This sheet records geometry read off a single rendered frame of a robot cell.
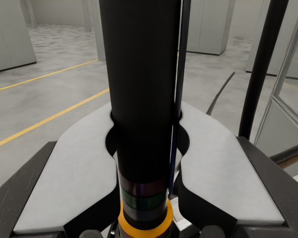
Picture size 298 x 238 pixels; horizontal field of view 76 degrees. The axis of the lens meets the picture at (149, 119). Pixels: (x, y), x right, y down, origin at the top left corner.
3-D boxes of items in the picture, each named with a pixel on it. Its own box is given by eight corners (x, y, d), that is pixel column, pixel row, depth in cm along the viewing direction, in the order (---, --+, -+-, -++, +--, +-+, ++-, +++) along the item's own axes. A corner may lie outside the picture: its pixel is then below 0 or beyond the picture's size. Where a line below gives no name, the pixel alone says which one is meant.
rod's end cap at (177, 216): (180, 209, 20) (182, 197, 19) (192, 226, 18) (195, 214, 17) (164, 217, 19) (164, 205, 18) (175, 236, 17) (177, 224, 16)
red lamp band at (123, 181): (154, 153, 15) (154, 140, 14) (179, 184, 12) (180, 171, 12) (113, 167, 14) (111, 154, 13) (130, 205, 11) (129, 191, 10)
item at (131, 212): (154, 176, 16) (154, 166, 16) (176, 208, 14) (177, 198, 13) (116, 191, 15) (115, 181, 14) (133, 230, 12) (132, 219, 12)
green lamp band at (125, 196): (154, 165, 16) (154, 154, 15) (177, 197, 13) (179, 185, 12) (114, 180, 14) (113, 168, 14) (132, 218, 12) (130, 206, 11)
